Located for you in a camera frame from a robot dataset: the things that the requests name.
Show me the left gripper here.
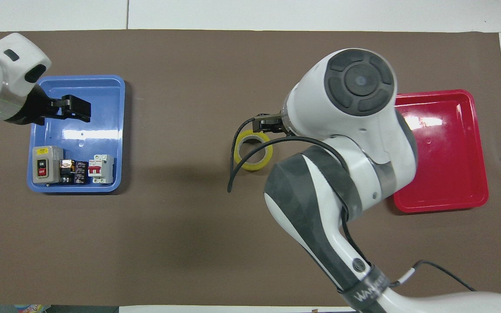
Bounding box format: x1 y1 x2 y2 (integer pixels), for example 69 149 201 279
6 85 57 126

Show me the red plastic tray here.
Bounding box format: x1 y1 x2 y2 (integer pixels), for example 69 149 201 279
391 89 490 214

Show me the black electrical component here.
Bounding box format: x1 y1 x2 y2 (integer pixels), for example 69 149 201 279
74 161 90 186

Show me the grey on-off switch box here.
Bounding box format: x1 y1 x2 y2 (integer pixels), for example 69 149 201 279
32 145 64 184

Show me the black relay with copper coil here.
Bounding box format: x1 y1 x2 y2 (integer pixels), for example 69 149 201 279
59 159 77 186

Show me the black cable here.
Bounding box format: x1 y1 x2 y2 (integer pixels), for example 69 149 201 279
390 260 477 292
227 116 369 266

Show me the white circuit breaker red lever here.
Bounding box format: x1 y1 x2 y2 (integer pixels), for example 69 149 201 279
87 154 115 184

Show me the blue plastic tray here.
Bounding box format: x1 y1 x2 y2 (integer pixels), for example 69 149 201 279
27 75 126 193

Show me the yellow tape roll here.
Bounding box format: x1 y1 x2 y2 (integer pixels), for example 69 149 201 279
233 130 274 172

